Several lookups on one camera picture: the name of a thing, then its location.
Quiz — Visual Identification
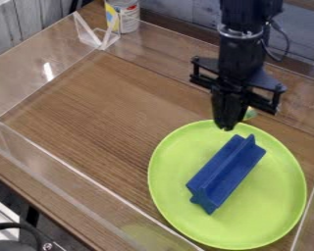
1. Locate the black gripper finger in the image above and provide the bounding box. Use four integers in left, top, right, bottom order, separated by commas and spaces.
212, 88, 228, 129
227, 93, 249, 130

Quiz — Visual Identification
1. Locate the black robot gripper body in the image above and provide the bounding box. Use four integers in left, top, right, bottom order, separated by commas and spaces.
190, 31, 286, 115

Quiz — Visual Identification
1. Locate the blue plastic block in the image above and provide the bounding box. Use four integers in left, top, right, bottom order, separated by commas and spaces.
186, 134, 266, 215

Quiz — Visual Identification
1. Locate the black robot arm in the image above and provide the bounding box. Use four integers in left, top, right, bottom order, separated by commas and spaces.
190, 0, 286, 130

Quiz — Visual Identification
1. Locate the green round plate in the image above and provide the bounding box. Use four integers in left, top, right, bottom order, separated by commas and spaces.
148, 121, 306, 250

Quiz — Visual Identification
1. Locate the yellow toy banana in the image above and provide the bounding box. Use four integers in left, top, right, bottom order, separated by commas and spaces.
243, 107, 258, 121

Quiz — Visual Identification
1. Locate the clear acrylic enclosure wall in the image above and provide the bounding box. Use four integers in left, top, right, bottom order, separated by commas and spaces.
0, 10, 314, 251

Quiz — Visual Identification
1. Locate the black cable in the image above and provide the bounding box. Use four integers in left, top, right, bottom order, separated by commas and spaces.
0, 222, 44, 251

